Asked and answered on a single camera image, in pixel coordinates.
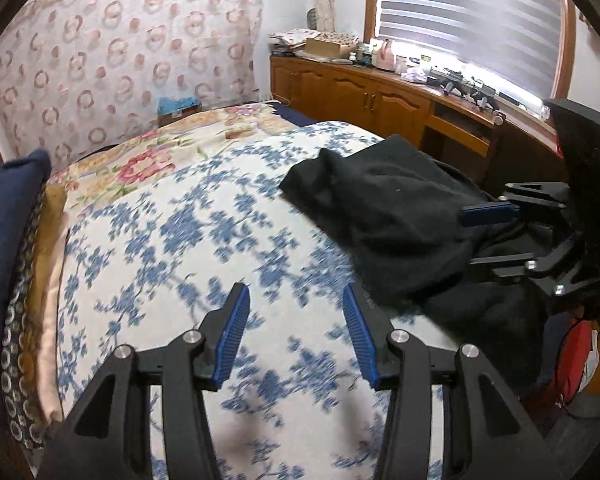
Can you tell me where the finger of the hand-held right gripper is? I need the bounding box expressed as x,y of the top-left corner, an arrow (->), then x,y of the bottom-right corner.
459,181 -> 571,228
469,232 -> 588,296

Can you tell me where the cardboard box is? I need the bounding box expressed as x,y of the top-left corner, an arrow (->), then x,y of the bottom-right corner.
305,35 -> 359,59

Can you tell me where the navy pillow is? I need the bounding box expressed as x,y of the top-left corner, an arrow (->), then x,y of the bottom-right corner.
0,149 -> 53,411

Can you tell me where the black t-shirt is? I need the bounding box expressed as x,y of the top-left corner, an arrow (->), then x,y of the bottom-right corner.
279,134 -> 588,396

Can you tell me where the floral printed paper stack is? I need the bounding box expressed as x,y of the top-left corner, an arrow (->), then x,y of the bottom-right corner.
269,29 -> 323,53

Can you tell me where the navy bed sheet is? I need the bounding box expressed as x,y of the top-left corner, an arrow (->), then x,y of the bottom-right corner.
272,101 -> 321,123

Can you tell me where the striped window blind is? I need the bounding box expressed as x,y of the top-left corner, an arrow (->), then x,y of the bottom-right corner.
377,0 -> 571,106

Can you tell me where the black device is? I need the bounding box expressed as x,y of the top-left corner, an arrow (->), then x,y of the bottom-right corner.
467,87 -> 501,111
429,74 -> 468,96

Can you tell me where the wooden cabinet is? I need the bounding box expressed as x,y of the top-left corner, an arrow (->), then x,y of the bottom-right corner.
269,55 -> 571,181

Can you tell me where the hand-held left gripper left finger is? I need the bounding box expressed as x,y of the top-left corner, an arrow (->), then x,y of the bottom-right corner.
37,282 -> 252,480

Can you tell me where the circle patterned wall curtain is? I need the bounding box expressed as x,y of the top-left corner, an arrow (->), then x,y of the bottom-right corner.
0,0 -> 266,181

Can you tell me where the dark circle patterned cloth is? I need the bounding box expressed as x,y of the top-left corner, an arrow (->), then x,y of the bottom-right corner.
2,195 -> 48,451

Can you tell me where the gold cloth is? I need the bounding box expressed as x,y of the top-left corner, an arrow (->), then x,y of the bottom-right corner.
30,182 -> 71,423

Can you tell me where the teal storage box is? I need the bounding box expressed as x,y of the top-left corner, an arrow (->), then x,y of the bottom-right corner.
157,96 -> 203,128

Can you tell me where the blue floral white quilt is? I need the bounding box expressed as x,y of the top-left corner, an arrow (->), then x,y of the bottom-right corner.
55,120 -> 456,480

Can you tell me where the red bag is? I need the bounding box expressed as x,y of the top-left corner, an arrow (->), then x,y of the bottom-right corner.
554,319 -> 600,406

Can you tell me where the rose floral blanket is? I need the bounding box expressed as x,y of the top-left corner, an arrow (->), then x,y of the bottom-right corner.
50,102 -> 321,196

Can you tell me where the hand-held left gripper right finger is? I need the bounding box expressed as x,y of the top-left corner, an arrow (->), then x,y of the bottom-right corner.
342,284 -> 551,480

